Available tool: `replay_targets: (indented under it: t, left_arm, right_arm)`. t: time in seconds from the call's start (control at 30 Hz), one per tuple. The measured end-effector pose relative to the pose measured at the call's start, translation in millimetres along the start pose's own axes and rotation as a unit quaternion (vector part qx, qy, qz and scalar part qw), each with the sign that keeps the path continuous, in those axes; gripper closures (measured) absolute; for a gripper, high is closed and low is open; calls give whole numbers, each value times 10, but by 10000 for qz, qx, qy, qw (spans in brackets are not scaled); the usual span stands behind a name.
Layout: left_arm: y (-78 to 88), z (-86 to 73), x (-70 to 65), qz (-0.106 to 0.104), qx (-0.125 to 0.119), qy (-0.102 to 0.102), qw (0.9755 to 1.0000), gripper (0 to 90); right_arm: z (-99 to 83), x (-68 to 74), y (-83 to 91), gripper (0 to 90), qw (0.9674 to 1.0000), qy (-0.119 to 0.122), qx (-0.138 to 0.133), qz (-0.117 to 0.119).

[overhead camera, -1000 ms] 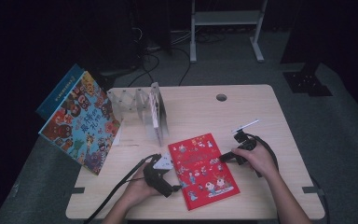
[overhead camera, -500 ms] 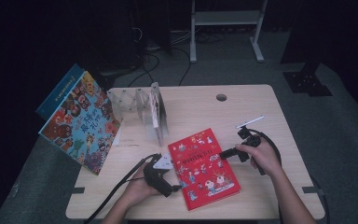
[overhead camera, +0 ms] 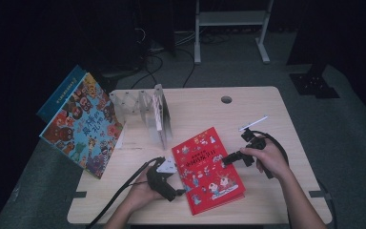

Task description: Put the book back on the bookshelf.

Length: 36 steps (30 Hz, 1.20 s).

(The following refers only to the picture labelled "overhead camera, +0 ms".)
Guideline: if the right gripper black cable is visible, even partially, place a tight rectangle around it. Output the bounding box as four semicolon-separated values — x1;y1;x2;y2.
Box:
251;130;337;229

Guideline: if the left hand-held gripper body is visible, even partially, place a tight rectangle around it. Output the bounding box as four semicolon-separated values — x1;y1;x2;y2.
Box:
146;156;177;202

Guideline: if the person's left hand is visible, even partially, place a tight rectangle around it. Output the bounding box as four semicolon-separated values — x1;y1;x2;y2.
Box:
127;168;166;213

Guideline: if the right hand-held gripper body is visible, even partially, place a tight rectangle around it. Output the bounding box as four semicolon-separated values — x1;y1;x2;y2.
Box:
237;114;269;168

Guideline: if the blue monster picture book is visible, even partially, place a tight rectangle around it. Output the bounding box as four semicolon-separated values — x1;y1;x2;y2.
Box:
36;65;88;124

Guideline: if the blue animal pattern picture book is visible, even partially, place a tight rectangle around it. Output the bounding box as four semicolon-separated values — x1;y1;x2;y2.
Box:
38;72;125;179

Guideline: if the black stand foot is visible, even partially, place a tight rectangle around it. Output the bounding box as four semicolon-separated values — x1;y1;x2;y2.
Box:
90;56;141;96

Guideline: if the black floor cable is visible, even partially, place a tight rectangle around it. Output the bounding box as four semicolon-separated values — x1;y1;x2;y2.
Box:
174;47;196;89
131;53;165;90

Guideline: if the red picture book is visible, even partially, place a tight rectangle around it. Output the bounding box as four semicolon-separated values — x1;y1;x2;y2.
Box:
171;126;247;217

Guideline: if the person's right hand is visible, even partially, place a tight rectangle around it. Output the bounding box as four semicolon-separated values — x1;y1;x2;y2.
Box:
239;136;292;180

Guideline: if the black flat stand base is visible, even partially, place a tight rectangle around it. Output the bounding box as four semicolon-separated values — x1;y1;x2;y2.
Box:
289;63;341;99

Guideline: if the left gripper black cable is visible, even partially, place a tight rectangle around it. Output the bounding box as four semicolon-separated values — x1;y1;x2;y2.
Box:
85;156;166;229

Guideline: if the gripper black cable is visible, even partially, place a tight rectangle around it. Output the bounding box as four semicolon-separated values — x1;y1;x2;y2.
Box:
251;130;337;229
85;156;166;229

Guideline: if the floor cable bundle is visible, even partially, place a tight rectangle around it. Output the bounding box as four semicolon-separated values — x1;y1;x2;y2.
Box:
199;31;233;46

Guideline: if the white metal stand frame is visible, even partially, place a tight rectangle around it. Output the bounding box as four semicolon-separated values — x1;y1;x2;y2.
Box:
193;0;275;65

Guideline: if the clear acrylic book rack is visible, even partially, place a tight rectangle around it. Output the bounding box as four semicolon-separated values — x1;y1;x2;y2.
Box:
108;84;174;151

